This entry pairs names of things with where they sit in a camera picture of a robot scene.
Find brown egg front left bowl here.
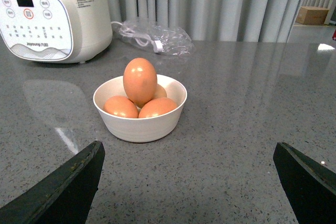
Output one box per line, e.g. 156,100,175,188
103,95,139,119

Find brown cardboard box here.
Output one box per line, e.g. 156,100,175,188
296,6,329,25

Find white power cable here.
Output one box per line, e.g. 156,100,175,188
111,20,165,54

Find white electric cooker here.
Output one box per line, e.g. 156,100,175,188
1,0,112,63

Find brown egg front right bowl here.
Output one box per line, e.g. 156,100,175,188
138,97,177,119

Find clear plastic bag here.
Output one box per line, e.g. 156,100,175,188
111,17,195,56

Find white ceramic bowl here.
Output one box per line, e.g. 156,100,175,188
93,74,187,143

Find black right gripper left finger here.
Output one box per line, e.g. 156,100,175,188
1,141,105,223

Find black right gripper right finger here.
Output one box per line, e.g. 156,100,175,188
273,142,335,223

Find brown egg bowl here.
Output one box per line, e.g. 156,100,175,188
103,95,139,119
138,97,177,119

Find brown egg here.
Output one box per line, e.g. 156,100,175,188
123,58,157,108
153,84,167,99

